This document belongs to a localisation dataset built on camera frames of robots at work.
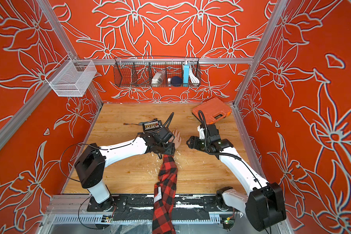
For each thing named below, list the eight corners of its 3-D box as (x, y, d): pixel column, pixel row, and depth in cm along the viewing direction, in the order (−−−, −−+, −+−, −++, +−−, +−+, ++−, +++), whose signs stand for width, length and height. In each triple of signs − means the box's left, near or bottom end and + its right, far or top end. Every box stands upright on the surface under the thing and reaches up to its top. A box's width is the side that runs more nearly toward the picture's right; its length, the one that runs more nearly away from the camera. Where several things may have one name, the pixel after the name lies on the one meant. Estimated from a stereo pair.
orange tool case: (205, 128, 105) (206, 124, 101) (191, 112, 115) (191, 107, 111) (231, 114, 113) (233, 110, 109) (216, 101, 124) (217, 96, 120)
